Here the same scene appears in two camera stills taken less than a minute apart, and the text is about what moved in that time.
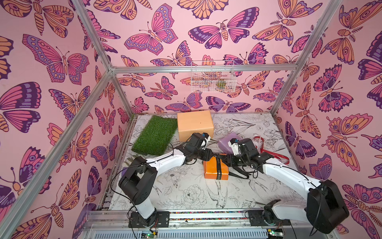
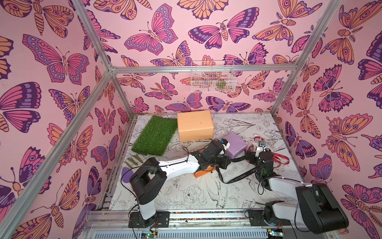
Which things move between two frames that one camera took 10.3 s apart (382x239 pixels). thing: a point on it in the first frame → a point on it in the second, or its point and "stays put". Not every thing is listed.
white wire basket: [215, 76] stays put
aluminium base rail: [304, 224] stays put
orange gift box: [210, 169] → [208, 169]
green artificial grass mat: [155, 136] stays put
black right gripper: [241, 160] → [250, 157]
